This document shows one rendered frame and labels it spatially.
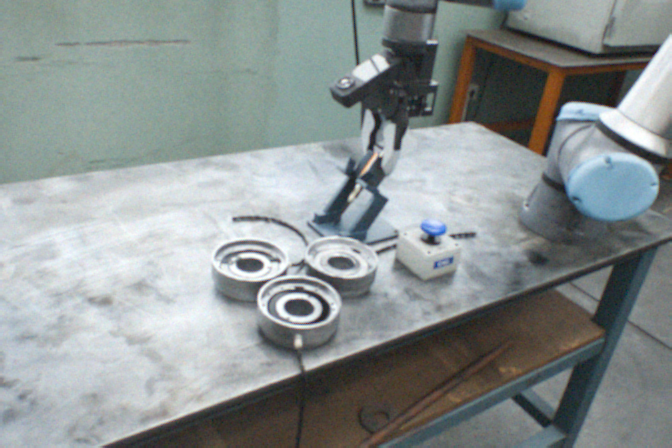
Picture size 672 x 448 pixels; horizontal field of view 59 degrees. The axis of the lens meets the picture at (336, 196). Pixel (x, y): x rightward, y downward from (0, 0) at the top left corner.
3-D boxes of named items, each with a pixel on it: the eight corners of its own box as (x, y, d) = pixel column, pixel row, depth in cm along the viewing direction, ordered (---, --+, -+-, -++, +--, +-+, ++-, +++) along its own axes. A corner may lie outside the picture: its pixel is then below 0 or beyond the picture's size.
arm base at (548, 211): (553, 199, 120) (568, 155, 116) (619, 236, 109) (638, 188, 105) (502, 213, 112) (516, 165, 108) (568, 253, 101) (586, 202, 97)
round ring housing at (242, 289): (222, 311, 77) (223, 285, 75) (203, 266, 85) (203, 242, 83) (297, 298, 81) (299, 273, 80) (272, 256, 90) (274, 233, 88)
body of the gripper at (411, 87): (433, 120, 94) (448, 44, 88) (391, 126, 89) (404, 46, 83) (402, 104, 99) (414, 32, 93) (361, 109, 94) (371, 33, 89)
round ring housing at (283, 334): (258, 298, 80) (260, 273, 79) (335, 302, 81) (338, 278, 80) (253, 351, 71) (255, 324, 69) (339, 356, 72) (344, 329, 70)
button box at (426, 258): (423, 281, 88) (429, 254, 86) (394, 257, 94) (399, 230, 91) (462, 269, 93) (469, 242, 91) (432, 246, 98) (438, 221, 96)
